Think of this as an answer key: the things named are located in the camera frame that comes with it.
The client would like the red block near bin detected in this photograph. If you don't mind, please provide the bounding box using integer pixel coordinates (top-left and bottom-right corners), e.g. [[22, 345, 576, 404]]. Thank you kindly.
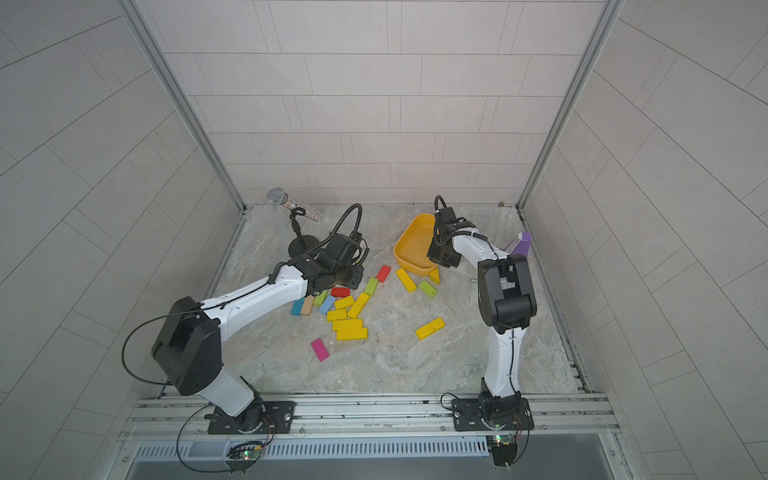
[[376, 265, 391, 283]]

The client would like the yellow small block in cluster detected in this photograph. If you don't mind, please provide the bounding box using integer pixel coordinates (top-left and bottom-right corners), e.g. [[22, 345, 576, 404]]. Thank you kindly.
[[334, 296, 355, 310]]

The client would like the microphone on black stand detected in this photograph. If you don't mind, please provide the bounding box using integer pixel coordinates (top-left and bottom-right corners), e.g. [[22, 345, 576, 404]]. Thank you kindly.
[[267, 187, 323, 258]]

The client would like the yellow plastic bin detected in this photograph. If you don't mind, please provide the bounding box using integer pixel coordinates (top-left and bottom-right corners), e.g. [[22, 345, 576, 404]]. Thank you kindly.
[[393, 213, 437, 277]]

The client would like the circuit board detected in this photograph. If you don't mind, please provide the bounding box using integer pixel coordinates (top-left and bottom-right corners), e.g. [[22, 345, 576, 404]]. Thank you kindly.
[[225, 441, 264, 471], [486, 435, 519, 468]]

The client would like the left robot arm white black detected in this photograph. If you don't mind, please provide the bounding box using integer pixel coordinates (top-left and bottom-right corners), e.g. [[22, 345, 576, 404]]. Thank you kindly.
[[151, 203, 369, 433]]

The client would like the blue block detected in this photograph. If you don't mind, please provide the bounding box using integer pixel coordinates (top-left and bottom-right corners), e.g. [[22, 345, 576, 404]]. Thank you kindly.
[[318, 295, 336, 315]]

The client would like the aluminium rail frame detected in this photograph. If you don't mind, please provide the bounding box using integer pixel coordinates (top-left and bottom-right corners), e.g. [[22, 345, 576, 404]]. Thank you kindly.
[[117, 393, 620, 441]]

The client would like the yellow triangle block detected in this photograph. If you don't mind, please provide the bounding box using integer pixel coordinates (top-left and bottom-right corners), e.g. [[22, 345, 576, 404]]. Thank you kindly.
[[429, 267, 441, 285]]

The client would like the yellow long diagonal block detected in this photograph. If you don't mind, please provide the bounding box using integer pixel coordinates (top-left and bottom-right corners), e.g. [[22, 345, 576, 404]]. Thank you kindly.
[[347, 292, 370, 319]]

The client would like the yellow small block lower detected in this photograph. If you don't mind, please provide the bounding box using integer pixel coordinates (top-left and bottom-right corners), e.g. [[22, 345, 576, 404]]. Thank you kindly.
[[326, 310, 349, 322]]

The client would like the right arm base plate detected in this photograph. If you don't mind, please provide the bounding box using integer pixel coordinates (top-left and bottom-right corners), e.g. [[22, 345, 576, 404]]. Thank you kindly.
[[450, 395, 535, 432]]

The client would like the purple phone stand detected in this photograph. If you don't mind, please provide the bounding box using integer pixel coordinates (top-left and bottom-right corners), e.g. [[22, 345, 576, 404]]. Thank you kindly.
[[508, 231, 532, 258]]

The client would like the red block in cluster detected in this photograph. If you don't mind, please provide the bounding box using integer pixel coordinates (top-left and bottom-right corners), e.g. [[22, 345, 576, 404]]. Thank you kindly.
[[330, 287, 351, 299]]

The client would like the magenta block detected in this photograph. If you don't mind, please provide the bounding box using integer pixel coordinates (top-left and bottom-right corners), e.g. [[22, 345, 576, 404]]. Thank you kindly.
[[311, 338, 330, 362]]

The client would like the yellow block of pair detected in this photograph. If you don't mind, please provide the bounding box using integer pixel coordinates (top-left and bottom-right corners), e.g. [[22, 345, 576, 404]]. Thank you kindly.
[[332, 319, 363, 332], [336, 327, 368, 341]]

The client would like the teal block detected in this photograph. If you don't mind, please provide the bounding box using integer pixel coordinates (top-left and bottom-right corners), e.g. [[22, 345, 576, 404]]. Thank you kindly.
[[290, 298, 305, 316]]

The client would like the left circuit board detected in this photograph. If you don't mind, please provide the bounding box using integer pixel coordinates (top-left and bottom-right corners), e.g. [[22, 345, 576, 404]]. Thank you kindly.
[[225, 441, 264, 471]]

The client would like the green block right of bin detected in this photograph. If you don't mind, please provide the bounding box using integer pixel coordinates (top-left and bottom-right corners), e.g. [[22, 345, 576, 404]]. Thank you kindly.
[[418, 280, 438, 298]]

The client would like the right circuit board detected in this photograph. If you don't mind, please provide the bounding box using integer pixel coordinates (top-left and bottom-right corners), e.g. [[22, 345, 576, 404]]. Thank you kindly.
[[486, 435, 519, 468]]

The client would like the green block in cluster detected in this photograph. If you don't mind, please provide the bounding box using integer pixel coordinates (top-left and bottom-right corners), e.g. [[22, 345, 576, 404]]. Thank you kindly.
[[313, 290, 328, 306]]

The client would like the tan wooden block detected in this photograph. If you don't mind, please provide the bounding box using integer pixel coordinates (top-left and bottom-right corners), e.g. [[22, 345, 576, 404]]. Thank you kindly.
[[300, 296, 315, 316]]

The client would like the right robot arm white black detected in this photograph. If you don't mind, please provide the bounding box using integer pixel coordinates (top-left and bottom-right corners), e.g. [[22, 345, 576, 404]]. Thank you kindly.
[[427, 195, 537, 431]]

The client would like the green block beside bin left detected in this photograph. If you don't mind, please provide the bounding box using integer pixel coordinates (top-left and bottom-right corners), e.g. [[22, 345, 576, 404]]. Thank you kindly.
[[364, 277, 379, 297]]

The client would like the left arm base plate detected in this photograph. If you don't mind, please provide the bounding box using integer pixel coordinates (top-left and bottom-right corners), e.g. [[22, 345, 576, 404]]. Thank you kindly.
[[204, 401, 296, 435]]

